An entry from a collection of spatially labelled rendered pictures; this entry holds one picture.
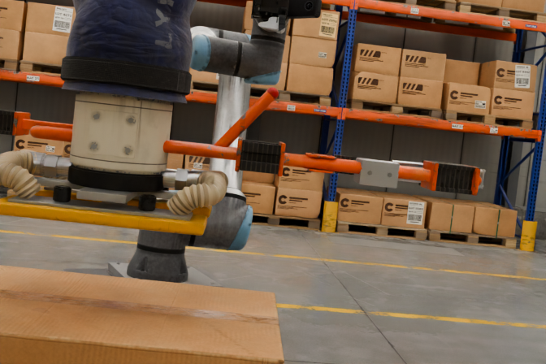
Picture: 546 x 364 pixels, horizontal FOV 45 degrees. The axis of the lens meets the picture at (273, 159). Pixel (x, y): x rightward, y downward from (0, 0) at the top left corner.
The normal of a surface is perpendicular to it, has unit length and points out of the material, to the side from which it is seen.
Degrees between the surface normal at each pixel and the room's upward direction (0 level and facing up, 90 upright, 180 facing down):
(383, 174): 90
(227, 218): 71
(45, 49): 89
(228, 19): 90
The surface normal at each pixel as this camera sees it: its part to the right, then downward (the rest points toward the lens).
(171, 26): 0.81, -0.16
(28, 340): 0.04, 0.06
